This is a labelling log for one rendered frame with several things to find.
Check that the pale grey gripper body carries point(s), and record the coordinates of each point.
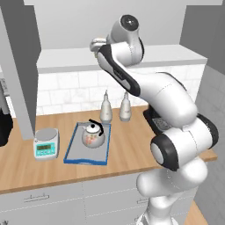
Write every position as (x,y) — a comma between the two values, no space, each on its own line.
(96,46)

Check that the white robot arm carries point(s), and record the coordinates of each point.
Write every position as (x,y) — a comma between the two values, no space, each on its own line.
(172,105)

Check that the grey cabinet door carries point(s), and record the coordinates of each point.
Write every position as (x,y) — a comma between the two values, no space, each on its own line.
(20,64)
(205,29)

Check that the blue rimmed grey tray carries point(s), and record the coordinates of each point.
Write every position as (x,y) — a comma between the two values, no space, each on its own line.
(88,155)

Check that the white bottle with pointed cap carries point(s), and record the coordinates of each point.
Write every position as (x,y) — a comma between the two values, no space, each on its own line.
(125,111)
(105,112)

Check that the black coffee machine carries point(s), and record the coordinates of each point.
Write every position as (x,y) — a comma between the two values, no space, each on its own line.
(152,118)

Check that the white kitchen scale teal panel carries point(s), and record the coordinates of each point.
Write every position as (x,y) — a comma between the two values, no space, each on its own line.
(46,146)

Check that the black rounded appliance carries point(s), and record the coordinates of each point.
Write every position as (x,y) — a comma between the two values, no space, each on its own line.
(5,129)

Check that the white drawer front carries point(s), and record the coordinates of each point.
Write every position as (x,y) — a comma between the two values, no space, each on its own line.
(58,194)
(111,193)
(114,215)
(44,215)

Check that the grey wall cabinet body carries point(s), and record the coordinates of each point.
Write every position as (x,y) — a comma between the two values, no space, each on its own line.
(73,58)

